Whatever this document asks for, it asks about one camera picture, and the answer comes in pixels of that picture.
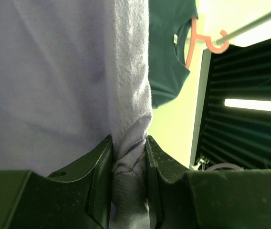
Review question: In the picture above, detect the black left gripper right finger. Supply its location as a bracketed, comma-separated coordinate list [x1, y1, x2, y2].
[146, 135, 188, 229]

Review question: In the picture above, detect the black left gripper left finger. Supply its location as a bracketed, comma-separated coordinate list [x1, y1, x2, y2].
[47, 135, 114, 229]

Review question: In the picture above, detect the purple t shirt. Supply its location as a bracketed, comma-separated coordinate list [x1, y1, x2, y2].
[0, 0, 152, 229]

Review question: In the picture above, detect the pink plastic clothes hanger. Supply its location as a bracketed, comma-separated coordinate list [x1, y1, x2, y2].
[185, 18, 229, 69]

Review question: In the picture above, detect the dark teal t shirt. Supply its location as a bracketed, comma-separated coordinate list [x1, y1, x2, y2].
[148, 0, 198, 109]

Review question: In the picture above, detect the bright ceiling light panel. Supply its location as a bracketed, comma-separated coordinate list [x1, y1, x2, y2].
[224, 98, 271, 112]

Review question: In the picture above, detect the white and silver clothes rack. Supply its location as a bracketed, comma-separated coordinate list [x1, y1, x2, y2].
[216, 11, 271, 45]

